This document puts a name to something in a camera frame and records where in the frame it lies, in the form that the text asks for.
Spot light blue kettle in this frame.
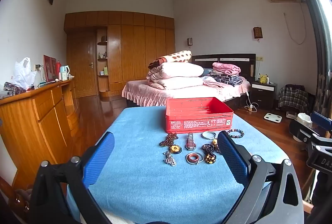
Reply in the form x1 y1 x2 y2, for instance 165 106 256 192
60 65 71 80

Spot power strip with cable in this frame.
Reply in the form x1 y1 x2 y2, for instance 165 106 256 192
245 92 257 112

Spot blue table cloth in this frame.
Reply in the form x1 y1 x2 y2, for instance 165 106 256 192
67 106 289 224

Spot brown bead necklace with pendant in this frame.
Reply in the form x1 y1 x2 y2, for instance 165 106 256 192
159 132 181 155

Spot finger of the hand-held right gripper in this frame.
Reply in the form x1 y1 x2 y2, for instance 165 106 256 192
310 111 332 133
289 119 315 143

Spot dark wooden headboard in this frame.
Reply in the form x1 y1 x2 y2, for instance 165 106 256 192
191 53 257 84

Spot white plastic bag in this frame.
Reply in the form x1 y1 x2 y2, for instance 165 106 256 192
13 57 37 90

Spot silver wrist watch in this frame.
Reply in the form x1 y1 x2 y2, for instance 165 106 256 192
185 133 197 150

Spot white bathroom scale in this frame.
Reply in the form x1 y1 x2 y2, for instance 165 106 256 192
264 113 282 123

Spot patterned curtain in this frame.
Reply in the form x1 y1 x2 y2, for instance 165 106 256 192
285 0 332 121

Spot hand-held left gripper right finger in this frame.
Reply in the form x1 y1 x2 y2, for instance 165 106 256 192
217 131 304 224

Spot black and amber bead necklace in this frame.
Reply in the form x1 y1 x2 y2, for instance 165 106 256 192
202 138 221 165

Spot folded pink clothes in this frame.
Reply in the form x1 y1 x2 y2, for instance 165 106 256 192
212 62 241 76

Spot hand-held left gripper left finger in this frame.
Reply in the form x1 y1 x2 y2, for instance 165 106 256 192
31 132 116 224

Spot wooden door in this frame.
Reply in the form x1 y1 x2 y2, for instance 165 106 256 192
67 32 99 98

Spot wooden wardrobe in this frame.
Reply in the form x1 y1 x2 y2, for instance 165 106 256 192
64 11 175 98

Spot red tin box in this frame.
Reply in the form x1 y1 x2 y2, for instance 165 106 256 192
165 97 234 134

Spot dark bead bracelet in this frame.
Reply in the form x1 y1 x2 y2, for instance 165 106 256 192
227 129 245 139

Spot red picture board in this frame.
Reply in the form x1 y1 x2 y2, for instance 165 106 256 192
43 55 57 82

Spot white hanging cable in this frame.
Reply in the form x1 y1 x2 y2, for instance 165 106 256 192
283 2 307 45

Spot spotted blanket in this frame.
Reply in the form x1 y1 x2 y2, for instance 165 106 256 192
148 51 192 70

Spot wooden dresser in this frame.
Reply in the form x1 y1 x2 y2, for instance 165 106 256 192
0 78 81 188

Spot red ring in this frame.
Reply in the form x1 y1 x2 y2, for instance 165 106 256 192
185 152 204 165

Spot dark patterned pouch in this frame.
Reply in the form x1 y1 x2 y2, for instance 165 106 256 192
4 82 26 95

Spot bed with pink bedspread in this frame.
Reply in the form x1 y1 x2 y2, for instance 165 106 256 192
122 53 257 110

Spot folded pink quilt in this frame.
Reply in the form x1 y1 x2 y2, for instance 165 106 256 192
146 76 205 90
147 62 204 79

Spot dark nightstand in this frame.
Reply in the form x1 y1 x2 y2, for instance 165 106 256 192
251 81 278 110

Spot folded plaid clothes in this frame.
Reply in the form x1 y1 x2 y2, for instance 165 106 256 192
210 72 244 87

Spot silver chain bracelet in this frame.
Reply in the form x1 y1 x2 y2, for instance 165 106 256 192
163 151 177 167

